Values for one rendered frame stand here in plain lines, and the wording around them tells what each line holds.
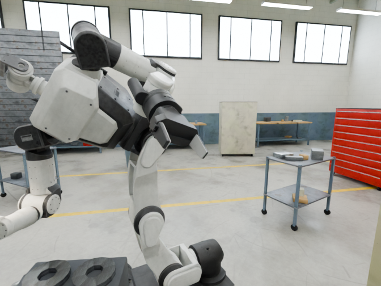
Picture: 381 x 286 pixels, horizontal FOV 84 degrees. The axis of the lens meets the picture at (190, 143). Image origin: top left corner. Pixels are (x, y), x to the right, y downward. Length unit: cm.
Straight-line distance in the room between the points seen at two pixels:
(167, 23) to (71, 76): 764
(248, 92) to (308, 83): 263
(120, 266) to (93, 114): 48
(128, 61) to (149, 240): 73
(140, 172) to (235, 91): 788
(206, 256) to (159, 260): 27
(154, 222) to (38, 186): 49
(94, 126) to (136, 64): 27
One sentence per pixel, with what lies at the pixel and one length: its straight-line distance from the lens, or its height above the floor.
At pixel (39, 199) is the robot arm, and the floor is 116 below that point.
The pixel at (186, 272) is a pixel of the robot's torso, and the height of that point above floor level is 72.
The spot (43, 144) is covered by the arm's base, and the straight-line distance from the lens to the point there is 97.
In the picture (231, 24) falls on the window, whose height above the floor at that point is 436.
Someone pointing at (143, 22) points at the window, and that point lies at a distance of 834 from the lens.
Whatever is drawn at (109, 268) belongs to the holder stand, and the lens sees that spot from 59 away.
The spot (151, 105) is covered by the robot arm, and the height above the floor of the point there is 153.
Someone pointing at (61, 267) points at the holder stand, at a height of 117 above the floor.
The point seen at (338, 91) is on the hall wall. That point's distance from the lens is 1124.
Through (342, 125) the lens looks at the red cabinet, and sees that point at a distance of 540.
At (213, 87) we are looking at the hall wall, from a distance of 834.
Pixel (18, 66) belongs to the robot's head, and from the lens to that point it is 86.
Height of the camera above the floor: 153
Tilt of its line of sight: 10 degrees down
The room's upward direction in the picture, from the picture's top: straight up
